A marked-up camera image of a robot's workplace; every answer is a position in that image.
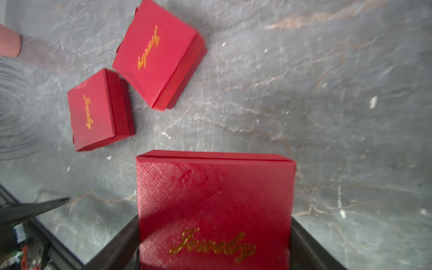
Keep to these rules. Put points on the red jewelry box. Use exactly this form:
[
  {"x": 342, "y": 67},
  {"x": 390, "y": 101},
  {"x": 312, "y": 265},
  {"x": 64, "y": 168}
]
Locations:
[
  {"x": 158, "y": 55},
  {"x": 100, "y": 111}
]

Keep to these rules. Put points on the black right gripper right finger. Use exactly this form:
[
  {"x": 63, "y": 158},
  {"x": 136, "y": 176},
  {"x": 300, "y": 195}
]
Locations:
[{"x": 306, "y": 253}]

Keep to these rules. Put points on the pink plastic cup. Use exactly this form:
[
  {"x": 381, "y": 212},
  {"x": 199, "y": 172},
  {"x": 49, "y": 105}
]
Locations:
[{"x": 10, "y": 42}]

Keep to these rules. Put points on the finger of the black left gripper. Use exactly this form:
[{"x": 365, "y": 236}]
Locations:
[{"x": 12, "y": 214}]

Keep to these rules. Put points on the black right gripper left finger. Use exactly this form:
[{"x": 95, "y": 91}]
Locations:
[{"x": 119, "y": 250}]

